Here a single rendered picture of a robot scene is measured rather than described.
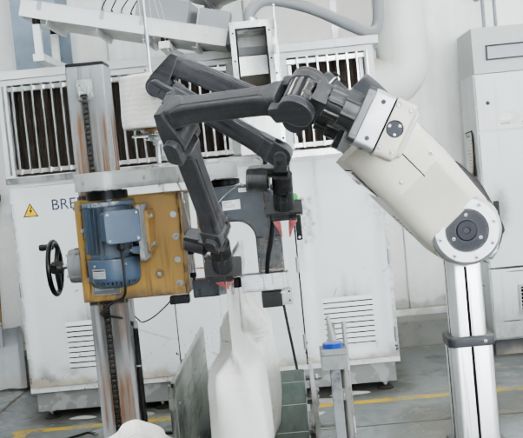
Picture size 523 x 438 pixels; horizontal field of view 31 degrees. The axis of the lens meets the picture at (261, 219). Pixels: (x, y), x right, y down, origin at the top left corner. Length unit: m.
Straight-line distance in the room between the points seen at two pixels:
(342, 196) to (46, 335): 1.95
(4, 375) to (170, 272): 4.22
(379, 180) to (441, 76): 4.97
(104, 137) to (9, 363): 4.21
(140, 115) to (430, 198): 0.96
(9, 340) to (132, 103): 4.47
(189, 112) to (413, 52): 3.97
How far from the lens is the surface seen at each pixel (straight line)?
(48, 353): 5.90
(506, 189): 6.48
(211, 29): 5.33
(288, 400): 4.19
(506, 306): 6.54
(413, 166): 2.09
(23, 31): 6.76
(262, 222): 2.89
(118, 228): 2.68
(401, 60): 5.99
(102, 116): 3.01
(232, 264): 2.63
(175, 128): 2.19
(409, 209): 2.12
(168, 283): 2.94
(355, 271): 5.67
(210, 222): 2.45
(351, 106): 1.93
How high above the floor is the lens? 1.38
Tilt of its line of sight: 3 degrees down
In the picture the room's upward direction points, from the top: 5 degrees counter-clockwise
